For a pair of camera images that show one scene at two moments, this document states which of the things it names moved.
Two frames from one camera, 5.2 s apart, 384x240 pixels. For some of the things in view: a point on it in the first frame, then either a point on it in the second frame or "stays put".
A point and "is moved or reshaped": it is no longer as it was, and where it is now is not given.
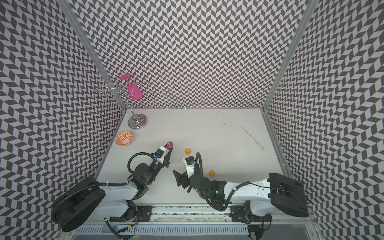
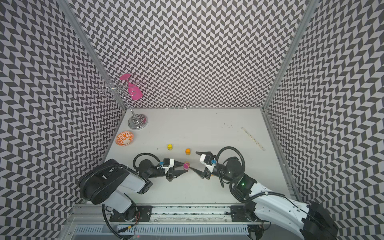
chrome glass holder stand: x=137 y=121 stays put
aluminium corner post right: x=311 y=8 stays put
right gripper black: x=180 y=178 to x=202 y=175
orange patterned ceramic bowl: x=124 y=138 stays put
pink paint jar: x=169 y=145 is moved or reshaped
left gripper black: x=166 y=163 to x=176 y=173
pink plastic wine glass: x=135 y=93 stays put
